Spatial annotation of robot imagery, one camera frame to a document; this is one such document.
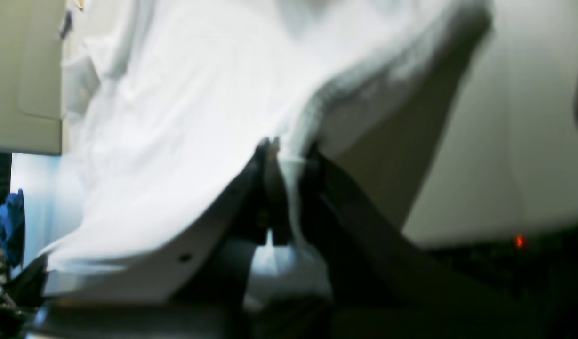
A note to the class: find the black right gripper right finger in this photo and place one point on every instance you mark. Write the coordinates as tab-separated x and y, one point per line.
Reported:
385	287

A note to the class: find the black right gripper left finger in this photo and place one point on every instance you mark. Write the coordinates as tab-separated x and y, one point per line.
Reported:
192	287

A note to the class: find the white t-shirt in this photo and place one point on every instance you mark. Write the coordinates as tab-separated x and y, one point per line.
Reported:
168	108

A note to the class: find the black bin with tools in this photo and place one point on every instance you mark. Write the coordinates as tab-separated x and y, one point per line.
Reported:
20	287

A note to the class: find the black power strip red switch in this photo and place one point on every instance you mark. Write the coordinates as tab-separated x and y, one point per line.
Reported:
542	265

